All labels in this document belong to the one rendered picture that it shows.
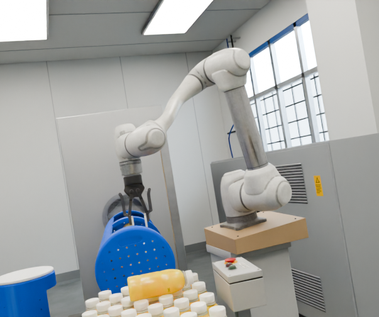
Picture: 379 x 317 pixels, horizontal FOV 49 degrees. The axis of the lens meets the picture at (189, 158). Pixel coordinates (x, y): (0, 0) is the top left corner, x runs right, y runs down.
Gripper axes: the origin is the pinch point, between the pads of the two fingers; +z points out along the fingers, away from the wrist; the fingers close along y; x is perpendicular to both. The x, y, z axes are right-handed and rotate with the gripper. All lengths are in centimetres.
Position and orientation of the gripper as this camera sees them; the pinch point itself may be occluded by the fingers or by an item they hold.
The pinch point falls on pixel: (139, 224)
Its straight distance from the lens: 174.8
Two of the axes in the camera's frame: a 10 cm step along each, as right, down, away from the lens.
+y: -9.7, 1.5, -1.7
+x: 1.6, -0.5, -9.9
